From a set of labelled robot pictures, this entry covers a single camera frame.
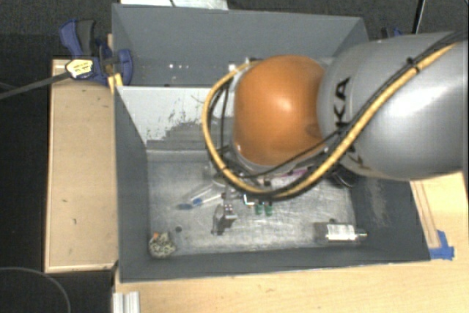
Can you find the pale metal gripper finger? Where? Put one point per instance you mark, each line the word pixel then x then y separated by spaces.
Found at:
pixel 231 214
pixel 219 223

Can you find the clear pen with blue tip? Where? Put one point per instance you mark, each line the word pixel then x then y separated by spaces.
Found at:
pixel 205 199

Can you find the silver metal cylinder with label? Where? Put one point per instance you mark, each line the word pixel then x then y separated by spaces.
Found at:
pixel 337 232

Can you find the pale wood board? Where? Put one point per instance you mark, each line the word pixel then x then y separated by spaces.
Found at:
pixel 82 176

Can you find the grey metal bin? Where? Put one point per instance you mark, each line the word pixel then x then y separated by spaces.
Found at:
pixel 176 36

